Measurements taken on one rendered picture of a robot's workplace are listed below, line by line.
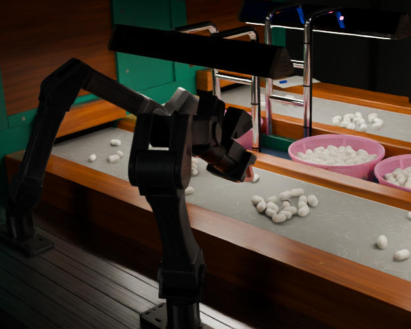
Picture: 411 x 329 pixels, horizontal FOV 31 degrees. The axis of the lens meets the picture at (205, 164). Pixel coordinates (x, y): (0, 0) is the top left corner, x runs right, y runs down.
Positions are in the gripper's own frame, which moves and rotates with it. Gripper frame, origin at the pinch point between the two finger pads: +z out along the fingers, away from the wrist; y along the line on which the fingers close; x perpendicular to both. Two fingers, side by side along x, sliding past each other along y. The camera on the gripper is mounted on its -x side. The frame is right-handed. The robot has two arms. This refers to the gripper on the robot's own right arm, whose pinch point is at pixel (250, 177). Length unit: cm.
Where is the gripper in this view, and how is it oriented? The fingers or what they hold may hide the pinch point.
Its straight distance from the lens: 163.9
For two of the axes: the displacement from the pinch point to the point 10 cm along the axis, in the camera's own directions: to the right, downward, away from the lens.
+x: -4.1, 9.0, -1.5
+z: 5.6, 3.8, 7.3
